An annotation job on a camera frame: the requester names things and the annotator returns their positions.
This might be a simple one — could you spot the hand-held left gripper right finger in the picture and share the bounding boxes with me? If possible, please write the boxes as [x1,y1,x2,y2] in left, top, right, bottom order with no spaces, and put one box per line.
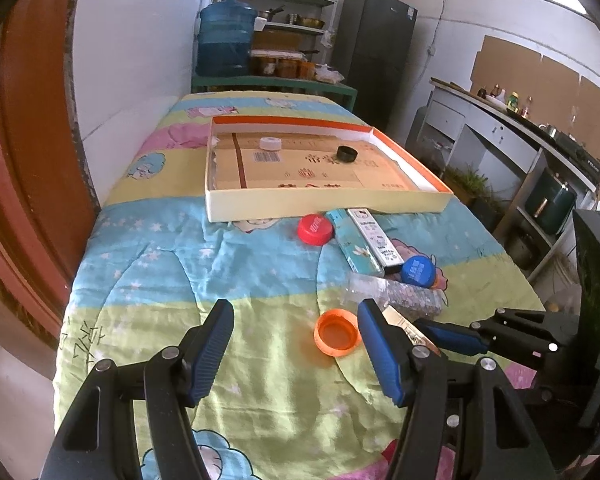
[357,299,556,480]

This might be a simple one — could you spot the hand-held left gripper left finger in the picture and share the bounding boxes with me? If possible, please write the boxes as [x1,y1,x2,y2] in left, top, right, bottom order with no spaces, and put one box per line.
[40,299,236,480]

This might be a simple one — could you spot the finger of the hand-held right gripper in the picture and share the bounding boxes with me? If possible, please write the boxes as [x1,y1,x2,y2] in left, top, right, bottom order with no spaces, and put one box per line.
[415,319,565,372]
[489,308,580,335]

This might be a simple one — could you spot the beige printed card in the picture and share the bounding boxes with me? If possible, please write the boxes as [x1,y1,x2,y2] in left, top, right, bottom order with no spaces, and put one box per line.
[382,305,438,353]

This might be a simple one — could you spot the orange bottle cap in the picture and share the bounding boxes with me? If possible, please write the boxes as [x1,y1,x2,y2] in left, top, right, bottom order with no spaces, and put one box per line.
[314,308,364,357]

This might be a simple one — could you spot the clear plastic glitter case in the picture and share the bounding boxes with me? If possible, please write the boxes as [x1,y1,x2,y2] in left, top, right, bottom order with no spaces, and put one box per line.
[347,274,445,317]

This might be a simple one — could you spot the blue bottle cap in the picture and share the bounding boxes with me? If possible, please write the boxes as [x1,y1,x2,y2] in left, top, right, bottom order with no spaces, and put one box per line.
[400,255,437,288]

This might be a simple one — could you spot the red bottle cap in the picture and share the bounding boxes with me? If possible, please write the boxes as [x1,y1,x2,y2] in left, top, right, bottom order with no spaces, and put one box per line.
[298,214,335,246]

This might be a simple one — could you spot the shallow orange-rimmed cardboard box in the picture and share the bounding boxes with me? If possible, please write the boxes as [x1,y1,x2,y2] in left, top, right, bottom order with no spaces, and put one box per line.
[203,116,454,223]

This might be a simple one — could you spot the teal floral slim box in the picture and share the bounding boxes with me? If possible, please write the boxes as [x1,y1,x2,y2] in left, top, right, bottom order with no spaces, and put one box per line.
[325,209,385,278]

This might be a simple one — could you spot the white cartoon cat slim box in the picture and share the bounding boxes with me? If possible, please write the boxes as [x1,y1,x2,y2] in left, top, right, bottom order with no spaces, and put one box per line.
[346,207,405,275]

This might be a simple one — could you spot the green potted plants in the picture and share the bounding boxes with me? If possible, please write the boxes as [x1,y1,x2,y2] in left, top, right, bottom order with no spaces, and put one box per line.
[445,165,503,211]

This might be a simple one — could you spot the black gas stove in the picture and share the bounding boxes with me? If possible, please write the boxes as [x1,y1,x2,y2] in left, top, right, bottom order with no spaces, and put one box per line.
[550,132,600,181]

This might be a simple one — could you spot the white kitchen counter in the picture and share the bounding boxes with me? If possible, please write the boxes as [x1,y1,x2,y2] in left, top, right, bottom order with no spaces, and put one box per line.
[425,78,600,271]

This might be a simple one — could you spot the brown wooden door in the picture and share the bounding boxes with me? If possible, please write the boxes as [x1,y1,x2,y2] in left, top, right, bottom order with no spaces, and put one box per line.
[0,0,103,341]

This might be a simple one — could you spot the green table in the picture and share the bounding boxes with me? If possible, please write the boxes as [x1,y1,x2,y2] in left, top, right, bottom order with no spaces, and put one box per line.
[192,75,358,111]

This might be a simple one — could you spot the clear plastic bag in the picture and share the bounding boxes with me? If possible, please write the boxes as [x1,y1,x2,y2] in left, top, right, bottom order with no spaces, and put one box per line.
[314,64,346,83]

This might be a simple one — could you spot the dark grey refrigerator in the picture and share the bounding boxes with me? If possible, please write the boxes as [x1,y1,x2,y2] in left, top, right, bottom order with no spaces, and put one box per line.
[332,0,418,133]

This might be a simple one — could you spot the blue water jug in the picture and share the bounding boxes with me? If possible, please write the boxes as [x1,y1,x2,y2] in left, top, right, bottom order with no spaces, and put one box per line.
[196,0,259,77]

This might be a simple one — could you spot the brown cardboard carton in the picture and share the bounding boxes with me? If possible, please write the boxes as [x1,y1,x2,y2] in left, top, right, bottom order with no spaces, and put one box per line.
[252,30,301,51]

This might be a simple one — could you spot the metal bowl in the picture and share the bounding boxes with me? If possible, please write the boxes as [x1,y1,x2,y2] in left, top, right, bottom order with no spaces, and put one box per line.
[286,14,326,30]

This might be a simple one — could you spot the cardboard sheets on wall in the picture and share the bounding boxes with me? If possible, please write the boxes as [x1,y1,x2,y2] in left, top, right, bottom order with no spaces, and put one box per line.
[469,35,600,111]

